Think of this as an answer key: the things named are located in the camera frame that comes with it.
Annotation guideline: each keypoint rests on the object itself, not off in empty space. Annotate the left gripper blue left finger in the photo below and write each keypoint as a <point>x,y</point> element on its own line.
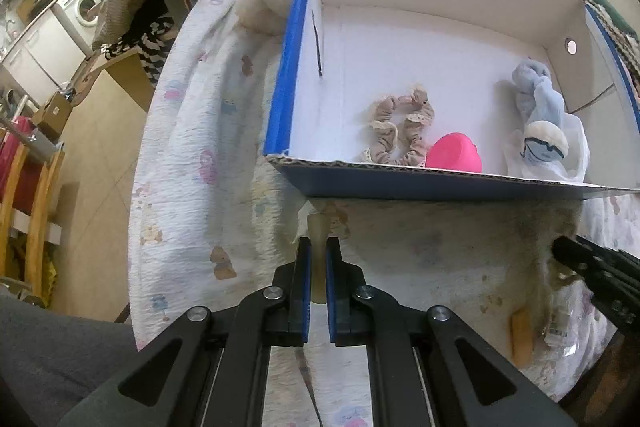
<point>289,323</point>

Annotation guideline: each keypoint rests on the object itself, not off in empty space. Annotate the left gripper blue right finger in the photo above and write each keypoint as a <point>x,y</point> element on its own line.
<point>347,317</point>

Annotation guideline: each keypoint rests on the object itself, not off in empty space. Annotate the light blue plush toy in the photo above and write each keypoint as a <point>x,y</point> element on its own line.
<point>542,111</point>

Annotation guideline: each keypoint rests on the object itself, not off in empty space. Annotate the pink plush toy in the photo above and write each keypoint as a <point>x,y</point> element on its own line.
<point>454,151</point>

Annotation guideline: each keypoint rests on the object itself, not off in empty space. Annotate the clear plastic wrapper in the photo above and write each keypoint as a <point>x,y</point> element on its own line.
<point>562,313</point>

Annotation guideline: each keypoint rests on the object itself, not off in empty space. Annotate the orange wooden block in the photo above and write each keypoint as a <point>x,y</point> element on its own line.
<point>522,338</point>

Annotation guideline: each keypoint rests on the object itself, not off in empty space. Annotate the white patterned bed blanket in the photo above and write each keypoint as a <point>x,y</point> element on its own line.
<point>211,220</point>

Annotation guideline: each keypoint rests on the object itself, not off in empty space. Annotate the white tissue paper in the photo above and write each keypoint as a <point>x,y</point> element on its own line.
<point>571,169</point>

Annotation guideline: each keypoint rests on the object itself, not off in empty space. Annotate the beige scrunchie in box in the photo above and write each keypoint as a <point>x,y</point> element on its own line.
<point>398,124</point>

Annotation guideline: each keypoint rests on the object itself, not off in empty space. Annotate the wooden yellow chair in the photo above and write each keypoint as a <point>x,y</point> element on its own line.
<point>38,277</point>

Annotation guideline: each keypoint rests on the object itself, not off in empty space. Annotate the cardboard box on floor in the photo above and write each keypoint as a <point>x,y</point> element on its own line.
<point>51,118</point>

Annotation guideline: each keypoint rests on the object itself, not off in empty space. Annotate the white blue cardboard box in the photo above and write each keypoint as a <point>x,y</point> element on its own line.
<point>341,56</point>

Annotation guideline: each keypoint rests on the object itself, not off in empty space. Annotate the white kitchen cabinet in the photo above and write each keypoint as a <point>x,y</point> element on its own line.
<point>44,59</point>

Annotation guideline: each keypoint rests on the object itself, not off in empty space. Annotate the white washing machine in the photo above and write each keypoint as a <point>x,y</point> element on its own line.
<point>79,18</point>

